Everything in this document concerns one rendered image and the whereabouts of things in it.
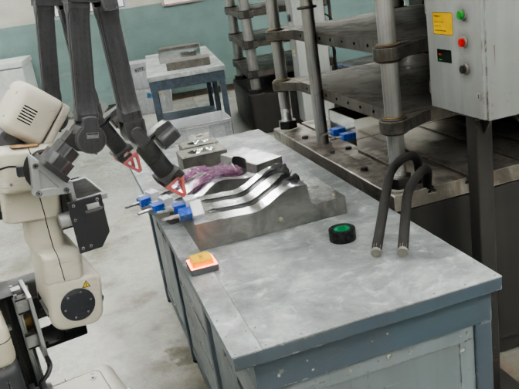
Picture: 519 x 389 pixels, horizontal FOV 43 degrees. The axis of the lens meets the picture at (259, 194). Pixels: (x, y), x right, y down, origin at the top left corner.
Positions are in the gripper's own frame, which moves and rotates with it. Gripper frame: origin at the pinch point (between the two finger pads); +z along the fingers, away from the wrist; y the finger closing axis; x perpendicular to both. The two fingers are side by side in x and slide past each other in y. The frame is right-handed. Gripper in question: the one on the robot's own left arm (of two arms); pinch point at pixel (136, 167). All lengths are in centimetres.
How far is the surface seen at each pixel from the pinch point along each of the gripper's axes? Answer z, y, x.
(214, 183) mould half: 19.7, -11.2, -16.6
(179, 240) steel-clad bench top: 17.8, -28.5, 8.1
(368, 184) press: 54, -30, -59
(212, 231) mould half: 15.4, -43.3, 0.5
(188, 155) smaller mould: 27, 42, -27
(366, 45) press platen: 15, -21, -92
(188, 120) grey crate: 120, 320, -108
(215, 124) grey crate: 124, 279, -115
